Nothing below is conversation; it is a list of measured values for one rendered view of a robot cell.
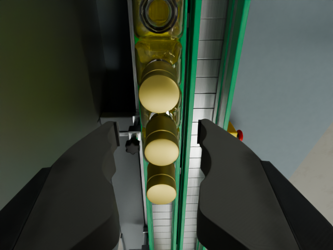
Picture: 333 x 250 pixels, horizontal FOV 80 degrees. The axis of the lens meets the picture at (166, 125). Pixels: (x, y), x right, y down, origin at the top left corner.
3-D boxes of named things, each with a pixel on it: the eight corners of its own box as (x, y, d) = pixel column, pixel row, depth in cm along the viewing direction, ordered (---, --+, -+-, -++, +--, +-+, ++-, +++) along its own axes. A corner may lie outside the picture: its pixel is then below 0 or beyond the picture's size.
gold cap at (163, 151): (144, 116, 22) (141, 138, 18) (176, 114, 22) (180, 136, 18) (147, 143, 24) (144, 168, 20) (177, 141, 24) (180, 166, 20)
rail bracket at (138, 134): (115, 108, 48) (100, 141, 36) (143, 108, 48) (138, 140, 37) (117, 123, 50) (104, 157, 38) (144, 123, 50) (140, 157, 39)
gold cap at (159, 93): (139, 61, 19) (135, 74, 15) (177, 60, 19) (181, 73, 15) (142, 95, 21) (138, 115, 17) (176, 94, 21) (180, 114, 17)
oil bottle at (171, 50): (143, 28, 39) (131, 45, 21) (172, 28, 39) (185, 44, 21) (145, 57, 42) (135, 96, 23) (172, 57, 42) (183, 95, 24)
